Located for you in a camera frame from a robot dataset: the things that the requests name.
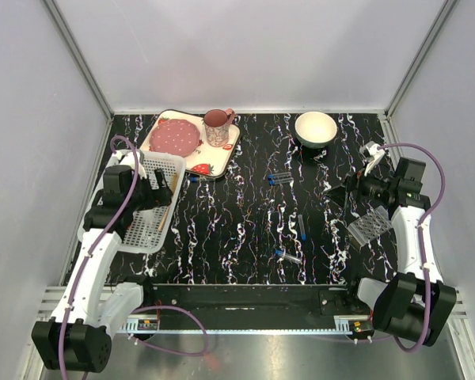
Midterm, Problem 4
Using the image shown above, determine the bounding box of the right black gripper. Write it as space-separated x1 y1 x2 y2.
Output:
322 161 397 209

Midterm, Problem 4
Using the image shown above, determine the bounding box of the wooden test tube clamp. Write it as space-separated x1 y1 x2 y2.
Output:
158 174 179 232

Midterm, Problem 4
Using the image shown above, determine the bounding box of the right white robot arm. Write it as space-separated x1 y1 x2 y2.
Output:
328 154 457 352

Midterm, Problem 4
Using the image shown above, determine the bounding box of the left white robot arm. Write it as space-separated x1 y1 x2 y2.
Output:
32 164 173 374

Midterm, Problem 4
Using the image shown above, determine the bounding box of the small blue capped tube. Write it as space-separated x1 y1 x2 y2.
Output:
190 177 207 183

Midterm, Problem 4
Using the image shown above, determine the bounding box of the clear test tube rack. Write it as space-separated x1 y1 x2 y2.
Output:
348 206 392 249

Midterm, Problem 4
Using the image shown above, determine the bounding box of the pink polka dot plate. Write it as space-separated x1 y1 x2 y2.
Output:
148 119 200 158

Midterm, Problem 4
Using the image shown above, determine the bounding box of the white plastic perforated basket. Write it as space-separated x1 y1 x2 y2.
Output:
76 149 188 255

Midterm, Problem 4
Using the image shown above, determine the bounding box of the blue capped test tube middle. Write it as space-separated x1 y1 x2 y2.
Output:
298 215 306 241

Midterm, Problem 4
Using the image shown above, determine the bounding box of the blue capped test tube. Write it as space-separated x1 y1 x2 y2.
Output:
275 250 302 264
268 172 292 184
298 215 306 241

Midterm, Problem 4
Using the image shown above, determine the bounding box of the strawberry pattern square tray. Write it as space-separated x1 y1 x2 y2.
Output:
140 110 241 178

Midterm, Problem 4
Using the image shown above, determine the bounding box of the blue capped test tube upper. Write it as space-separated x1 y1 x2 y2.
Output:
268 172 292 184

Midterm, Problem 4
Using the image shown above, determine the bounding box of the white ceramic bowl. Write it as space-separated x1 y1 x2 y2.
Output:
294 112 337 149

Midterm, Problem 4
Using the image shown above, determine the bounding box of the pink patterned mug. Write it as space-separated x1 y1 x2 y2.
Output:
203 108 235 147

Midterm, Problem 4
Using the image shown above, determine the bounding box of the blue capped test tube lower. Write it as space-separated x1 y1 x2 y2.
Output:
275 250 302 264

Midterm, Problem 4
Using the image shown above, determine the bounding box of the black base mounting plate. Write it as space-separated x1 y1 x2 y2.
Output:
143 284 371 335

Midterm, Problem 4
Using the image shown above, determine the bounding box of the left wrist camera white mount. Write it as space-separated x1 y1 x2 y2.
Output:
106 150 147 179

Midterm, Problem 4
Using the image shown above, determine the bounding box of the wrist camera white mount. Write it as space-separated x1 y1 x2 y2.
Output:
359 141 386 177
106 150 147 179

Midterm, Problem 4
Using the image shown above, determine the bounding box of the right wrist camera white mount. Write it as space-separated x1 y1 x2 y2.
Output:
359 141 386 177

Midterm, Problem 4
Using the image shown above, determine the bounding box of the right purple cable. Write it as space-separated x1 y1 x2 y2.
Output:
374 142 447 353

